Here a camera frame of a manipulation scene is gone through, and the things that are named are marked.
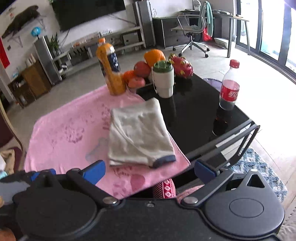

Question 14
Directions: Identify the dark drawer cabinet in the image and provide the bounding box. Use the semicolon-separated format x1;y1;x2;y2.
152;16;206;51

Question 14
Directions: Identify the beige garment on chair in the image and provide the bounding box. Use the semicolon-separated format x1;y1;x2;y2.
0;149;16;175

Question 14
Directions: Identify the silver tall speaker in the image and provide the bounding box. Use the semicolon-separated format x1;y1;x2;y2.
34;35;62;85

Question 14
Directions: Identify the wooden chair frame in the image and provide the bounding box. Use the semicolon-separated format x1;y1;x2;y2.
1;102;26;172

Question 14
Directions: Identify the green potted plant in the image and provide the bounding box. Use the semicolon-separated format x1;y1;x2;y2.
49;33;61;57

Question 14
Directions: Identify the grey desk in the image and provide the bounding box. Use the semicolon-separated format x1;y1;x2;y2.
211;9;251;58

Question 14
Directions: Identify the brown wooden cabinet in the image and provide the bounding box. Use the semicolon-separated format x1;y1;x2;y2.
8;60;52;108

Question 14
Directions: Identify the pink cartoon towel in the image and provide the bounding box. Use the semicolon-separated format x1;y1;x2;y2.
24;85;190;199

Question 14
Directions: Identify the cola bottle red cap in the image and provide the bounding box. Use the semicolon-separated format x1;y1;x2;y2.
219;59;240;111

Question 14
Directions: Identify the black television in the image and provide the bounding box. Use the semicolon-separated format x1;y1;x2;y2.
51;0;125;31

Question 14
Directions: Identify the pink dragon fruit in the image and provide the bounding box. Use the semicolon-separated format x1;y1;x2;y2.
168;53;194;79

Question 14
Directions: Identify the cream white t-shirt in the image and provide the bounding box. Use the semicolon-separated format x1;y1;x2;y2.
108;98;177;168

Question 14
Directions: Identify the blue globe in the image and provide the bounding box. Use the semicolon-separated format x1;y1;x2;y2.
31;27;41;39

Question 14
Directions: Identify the red apple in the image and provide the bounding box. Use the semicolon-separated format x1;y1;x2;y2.
133;61;151;78

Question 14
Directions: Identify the blue patterned rug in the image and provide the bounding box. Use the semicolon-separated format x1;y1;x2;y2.
230;148;288;203

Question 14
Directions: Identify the small orange tangerine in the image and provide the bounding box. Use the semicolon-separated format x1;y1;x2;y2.
121;70;136;85

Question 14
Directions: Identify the grey tv stand shelf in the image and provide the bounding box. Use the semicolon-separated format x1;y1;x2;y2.
51;26;147;79

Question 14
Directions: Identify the orange juice bottle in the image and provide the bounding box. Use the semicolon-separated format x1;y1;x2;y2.
96;38;126;95

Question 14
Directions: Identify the dark seal plush toy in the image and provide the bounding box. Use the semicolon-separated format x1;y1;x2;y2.
1;5;40;39

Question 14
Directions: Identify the white cup green lid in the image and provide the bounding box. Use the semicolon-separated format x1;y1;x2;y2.
152;60;175;98

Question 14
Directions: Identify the large orange fruit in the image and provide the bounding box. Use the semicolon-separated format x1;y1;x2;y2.
144;49;166;68

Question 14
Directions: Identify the grey office chair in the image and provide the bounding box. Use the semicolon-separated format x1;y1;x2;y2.
171;1;210;58

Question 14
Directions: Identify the teal cloth on chair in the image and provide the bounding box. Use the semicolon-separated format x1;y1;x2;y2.
205;1;214;37

